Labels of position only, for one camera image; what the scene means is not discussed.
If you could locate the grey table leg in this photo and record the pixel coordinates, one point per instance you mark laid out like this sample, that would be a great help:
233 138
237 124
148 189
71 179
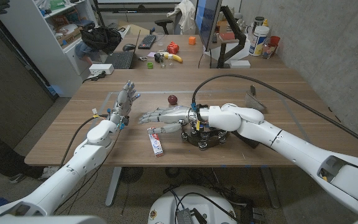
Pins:
113 186
270 189

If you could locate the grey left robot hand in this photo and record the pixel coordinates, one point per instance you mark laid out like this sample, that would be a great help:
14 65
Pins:
124 101

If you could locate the red apple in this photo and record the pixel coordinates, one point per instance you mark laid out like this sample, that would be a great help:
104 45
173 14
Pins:
172 99

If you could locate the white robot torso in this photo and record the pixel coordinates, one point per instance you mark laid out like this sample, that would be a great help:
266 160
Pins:
166 205

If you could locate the yellow banana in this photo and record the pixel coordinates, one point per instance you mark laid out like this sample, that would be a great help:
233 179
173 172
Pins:
176 58

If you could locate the white power strip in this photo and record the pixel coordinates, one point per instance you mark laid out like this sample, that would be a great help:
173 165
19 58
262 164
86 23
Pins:
101 69

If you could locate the whiteboard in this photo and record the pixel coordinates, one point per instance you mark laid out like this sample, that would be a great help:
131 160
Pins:
135 2

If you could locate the black computer mouse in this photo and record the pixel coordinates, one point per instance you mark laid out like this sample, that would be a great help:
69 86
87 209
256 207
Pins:
129 47

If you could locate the red cup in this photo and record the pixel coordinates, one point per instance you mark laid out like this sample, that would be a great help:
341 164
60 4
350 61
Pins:
274 40

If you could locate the clear drinking glass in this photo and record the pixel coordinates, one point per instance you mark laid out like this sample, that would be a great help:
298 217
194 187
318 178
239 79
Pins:
163 63

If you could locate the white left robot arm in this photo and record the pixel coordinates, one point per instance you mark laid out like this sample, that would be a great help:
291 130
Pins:
79 158

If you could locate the white canister blue label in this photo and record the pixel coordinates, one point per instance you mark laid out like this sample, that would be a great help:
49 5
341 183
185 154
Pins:
258 40

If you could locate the black tambourine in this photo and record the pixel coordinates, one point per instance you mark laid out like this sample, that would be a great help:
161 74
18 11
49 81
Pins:
205 140

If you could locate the yellow bottle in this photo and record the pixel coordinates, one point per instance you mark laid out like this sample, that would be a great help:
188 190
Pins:
265 22

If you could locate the red crumpled toy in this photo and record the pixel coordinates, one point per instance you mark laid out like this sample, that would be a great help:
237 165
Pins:
172 48

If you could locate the white hanging jacket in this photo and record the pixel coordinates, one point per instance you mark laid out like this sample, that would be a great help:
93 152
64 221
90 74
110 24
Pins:
186 15

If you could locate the red book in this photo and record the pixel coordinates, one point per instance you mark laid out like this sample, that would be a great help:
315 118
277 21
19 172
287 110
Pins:
227 36

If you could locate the toothpaste box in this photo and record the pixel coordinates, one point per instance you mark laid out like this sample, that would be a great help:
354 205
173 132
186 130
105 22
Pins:
156 146

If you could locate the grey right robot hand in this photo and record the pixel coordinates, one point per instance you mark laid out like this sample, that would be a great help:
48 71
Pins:
174 115

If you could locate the black backpack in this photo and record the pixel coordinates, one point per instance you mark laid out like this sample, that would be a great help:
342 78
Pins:
101 39

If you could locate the white shelf unit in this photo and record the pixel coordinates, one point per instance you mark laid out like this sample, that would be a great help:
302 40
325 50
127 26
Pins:
42 40

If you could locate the white box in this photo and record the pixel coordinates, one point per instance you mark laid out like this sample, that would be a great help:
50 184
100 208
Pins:
240 64

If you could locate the computer monitor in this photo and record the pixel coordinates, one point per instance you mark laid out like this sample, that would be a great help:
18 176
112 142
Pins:
207 18

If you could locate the orange cube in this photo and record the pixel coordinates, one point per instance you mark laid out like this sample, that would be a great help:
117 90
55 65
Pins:
192 40

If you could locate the small black device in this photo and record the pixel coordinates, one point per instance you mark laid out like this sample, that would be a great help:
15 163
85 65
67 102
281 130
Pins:
158 57

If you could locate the black keyboard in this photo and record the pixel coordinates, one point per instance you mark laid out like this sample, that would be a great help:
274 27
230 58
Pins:
121 59
147 41

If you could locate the small grey metal tool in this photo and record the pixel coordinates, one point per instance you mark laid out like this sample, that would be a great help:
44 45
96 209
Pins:
255 101

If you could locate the small green cup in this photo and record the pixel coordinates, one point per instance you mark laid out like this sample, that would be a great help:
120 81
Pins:
149 65

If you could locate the black office stool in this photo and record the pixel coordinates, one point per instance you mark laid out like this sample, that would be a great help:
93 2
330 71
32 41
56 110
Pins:
164 22

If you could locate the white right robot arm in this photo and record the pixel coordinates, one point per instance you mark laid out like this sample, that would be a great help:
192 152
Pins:
291 143

